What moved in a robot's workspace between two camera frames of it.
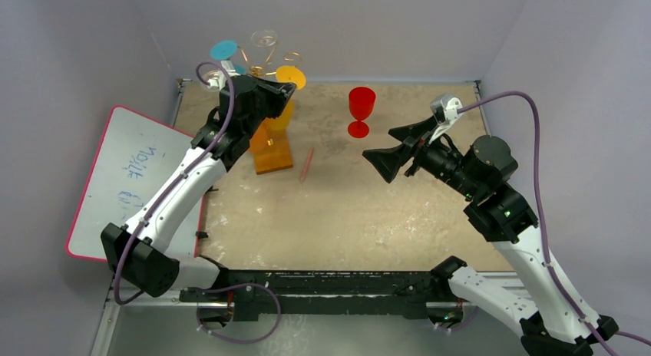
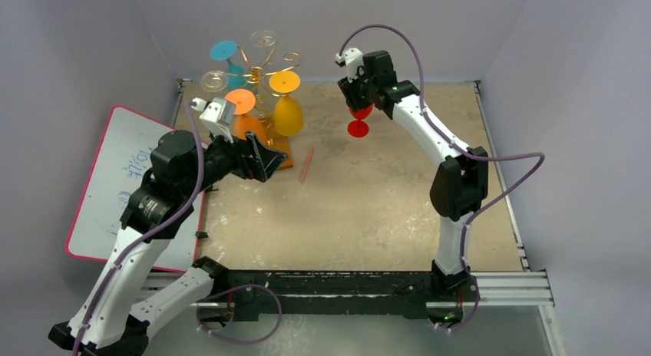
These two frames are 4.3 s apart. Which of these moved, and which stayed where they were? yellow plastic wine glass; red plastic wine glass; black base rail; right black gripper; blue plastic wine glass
Moved: yellow plastic wine glass; right black gripper
Stayed: red plastic wine glass; black base rail; blue plastic wine glass
